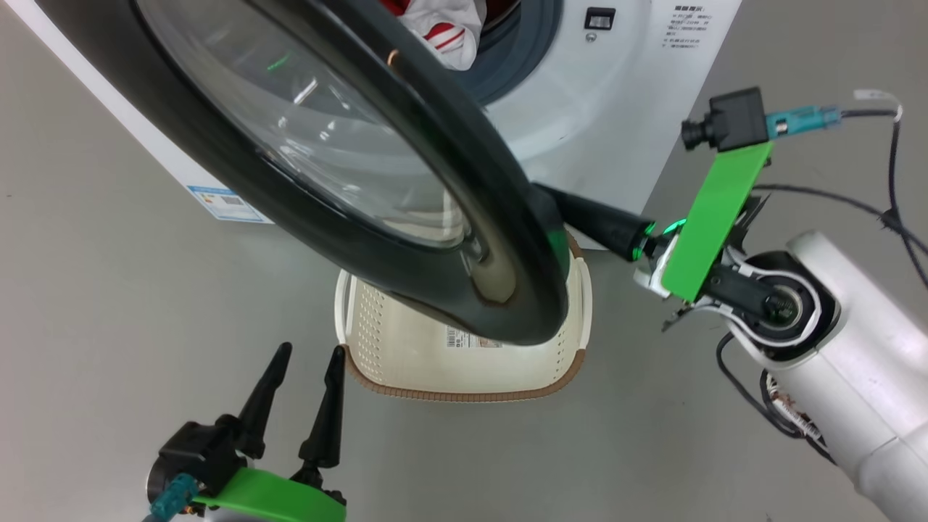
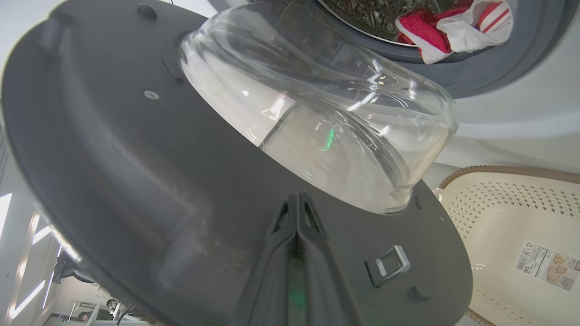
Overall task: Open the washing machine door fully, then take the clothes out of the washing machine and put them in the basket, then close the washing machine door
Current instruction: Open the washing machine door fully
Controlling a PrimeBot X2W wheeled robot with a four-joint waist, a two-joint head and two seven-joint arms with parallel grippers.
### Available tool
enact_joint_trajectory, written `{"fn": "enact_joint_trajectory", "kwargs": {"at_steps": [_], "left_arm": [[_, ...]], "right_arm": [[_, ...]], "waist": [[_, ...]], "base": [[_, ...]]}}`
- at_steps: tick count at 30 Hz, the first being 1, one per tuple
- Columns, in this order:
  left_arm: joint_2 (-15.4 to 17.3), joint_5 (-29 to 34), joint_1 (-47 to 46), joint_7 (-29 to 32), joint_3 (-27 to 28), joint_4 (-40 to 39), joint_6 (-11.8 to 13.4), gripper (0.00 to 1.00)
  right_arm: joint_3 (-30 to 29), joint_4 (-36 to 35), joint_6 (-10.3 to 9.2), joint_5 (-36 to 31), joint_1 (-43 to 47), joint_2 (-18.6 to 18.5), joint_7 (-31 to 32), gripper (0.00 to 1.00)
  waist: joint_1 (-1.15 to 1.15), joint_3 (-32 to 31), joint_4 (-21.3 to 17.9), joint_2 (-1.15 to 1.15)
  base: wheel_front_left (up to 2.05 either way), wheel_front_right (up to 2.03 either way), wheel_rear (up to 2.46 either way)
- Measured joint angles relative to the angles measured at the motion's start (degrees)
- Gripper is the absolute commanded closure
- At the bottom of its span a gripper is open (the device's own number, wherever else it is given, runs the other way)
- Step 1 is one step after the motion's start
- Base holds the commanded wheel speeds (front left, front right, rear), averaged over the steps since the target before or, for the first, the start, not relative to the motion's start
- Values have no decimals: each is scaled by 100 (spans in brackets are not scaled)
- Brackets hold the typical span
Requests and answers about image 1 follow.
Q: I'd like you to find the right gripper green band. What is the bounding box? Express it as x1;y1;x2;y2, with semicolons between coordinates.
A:
534;141;774;302

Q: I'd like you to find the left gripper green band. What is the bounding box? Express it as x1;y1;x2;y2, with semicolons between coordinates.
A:
192;342;347;522

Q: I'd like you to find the black round glass washer door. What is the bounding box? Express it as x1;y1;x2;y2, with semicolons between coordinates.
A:
33;0;571;347

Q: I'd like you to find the red and white jersey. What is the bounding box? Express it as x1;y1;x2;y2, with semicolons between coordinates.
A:
381;0;488;71

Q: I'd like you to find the white front-load washing machine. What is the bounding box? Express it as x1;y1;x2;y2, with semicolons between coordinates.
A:
22;0;744;251

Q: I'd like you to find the cream perforated laundry basket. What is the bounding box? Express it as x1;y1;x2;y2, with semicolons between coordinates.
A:
335;232;593;403

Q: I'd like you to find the barcode sticker in basket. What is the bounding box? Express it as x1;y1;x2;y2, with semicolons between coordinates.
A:
446;326;502;349

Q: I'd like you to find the grey rubber door gasket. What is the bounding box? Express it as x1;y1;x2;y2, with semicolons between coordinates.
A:
457;0;565;108

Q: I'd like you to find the printed text label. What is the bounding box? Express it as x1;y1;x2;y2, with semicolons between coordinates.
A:
662;4;716;51

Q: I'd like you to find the blue energy label sticker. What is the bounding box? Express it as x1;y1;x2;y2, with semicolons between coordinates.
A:
187;185;273;223

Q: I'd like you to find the left teal camera connector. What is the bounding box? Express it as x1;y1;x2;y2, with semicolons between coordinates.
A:
149;473;200;522

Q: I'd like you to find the teal camera connector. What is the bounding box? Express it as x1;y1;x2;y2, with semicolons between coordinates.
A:
149;473;200;522
766;105;843;136

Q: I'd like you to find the right black arm cable loop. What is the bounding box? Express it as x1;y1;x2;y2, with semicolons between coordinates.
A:
716;332;834;465

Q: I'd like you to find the right thin black gripper cable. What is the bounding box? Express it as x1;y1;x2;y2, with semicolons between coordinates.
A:
753;183;896;227

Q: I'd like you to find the right teal camera connector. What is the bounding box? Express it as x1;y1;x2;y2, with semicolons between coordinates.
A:
766;105;843;136

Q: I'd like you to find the right thin black camera cable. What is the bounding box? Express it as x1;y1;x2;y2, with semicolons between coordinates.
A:
841;88;928;289

